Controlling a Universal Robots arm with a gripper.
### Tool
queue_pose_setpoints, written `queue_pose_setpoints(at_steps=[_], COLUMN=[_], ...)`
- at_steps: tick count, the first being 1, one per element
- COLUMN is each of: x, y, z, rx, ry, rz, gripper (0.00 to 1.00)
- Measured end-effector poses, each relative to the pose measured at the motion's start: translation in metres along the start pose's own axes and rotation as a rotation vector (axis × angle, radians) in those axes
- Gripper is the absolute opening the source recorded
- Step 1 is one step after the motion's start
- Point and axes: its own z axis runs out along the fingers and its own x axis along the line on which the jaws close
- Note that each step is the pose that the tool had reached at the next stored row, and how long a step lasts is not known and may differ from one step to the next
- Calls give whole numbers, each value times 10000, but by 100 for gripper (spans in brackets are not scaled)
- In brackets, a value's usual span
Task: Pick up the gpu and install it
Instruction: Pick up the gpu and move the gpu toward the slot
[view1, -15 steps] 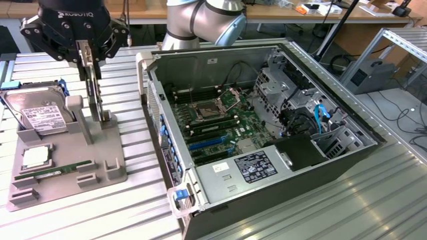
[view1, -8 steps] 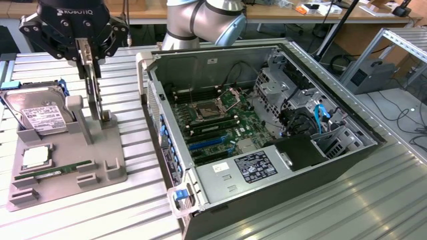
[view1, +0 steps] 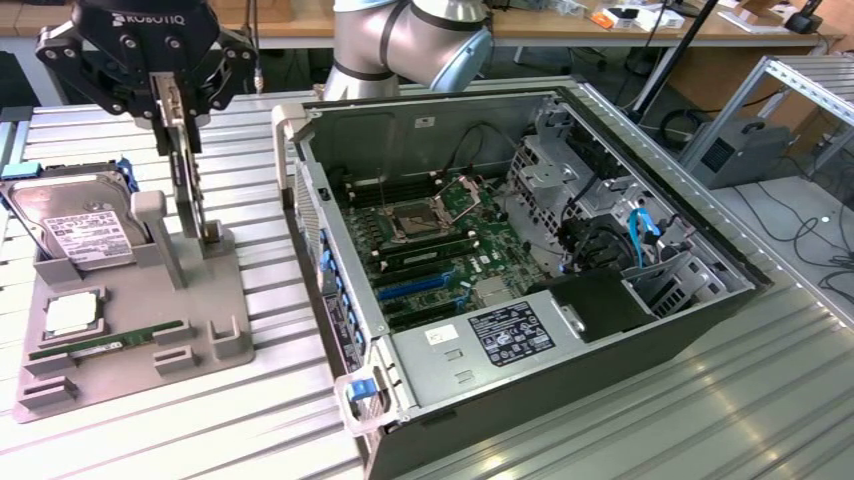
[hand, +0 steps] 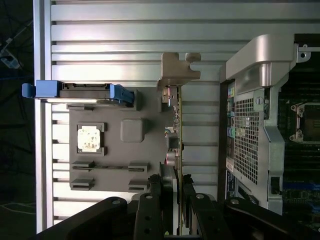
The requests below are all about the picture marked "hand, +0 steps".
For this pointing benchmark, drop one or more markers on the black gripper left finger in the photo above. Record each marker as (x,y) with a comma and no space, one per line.
(150,217)

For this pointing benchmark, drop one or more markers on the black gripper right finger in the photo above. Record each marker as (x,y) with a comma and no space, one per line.
(205,217)

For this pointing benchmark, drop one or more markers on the green RAM stick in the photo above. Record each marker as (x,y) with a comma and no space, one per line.
(111,167)

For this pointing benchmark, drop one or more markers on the grey parts rack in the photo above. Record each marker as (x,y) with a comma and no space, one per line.
(117,152)

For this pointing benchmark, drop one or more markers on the open black PC case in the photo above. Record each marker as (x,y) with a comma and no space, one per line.
(247,140)

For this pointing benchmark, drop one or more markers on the silver CPU chip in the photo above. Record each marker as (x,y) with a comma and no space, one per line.
(89,139)

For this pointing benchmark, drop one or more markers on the green motherboard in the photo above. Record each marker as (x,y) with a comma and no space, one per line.
(302,162)

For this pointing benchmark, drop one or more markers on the CPU socket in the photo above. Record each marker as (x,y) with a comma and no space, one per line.
(310,122)

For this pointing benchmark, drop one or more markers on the hard disk with blue caddy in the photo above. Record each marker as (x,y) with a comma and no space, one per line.
(82,92)

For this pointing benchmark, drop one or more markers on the white power strip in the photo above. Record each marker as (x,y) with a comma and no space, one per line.
(10,60)

